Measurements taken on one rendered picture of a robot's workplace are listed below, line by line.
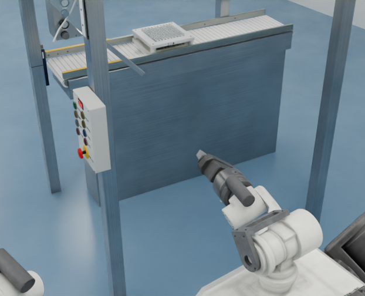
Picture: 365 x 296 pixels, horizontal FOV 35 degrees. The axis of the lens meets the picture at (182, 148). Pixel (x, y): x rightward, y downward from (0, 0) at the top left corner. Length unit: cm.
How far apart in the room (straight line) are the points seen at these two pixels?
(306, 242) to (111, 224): 159
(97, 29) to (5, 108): 250
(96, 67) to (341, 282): 129
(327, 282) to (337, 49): 175
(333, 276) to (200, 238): 212
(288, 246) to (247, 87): 254
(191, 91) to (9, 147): 136
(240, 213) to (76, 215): 190
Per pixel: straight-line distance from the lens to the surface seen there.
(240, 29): 332
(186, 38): 300
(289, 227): 88
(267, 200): 145
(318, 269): 98
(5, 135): 406
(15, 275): 115
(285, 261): 90
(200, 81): 317
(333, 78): 266
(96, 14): 195
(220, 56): 312
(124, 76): 289
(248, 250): 85
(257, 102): 346
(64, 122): 411
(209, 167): 157
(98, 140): 202
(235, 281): 94
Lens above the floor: 204
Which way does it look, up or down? 33 degrees down
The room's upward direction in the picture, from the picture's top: straight up
